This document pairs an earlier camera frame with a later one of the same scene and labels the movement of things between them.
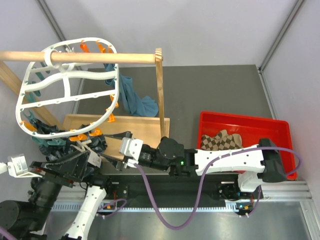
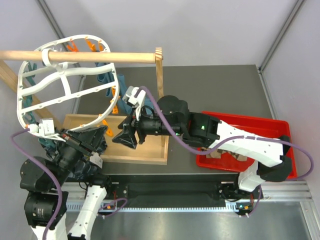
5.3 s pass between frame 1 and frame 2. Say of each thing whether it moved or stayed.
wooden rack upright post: stayed
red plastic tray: stayed
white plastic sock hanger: stayed
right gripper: moved
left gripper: moved
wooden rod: stayed
